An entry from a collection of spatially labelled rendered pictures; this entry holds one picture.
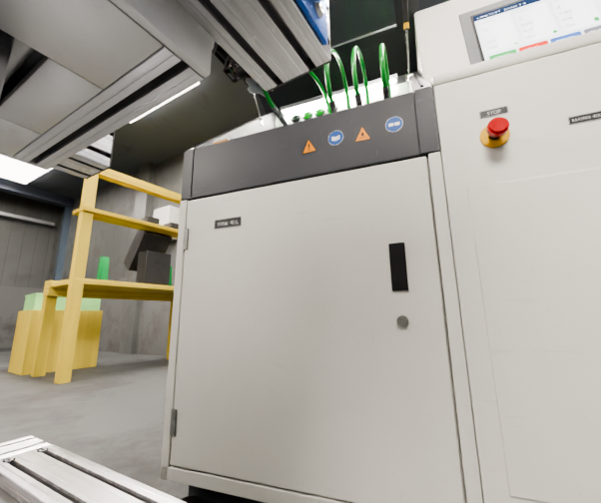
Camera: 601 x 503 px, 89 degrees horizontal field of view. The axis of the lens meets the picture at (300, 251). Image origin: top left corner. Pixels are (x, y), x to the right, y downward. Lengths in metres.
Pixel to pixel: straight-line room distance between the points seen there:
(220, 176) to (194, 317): 0.39
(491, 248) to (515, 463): 0.36
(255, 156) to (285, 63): 0.50
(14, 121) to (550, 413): 0.87
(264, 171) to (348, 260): 0.34
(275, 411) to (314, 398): 0.10
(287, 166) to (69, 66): 0.53
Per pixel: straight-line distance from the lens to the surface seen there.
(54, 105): 0.46
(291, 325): 0.72
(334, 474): 0.75
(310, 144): 0.82
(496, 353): 0.67
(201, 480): 0.91
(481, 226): 0.69
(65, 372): 3.04
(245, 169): 0.88
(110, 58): 0.37
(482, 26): 1.34
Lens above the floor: 0.45
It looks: 12 degrees up
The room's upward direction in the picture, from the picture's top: 1 degrees counter-clockwise
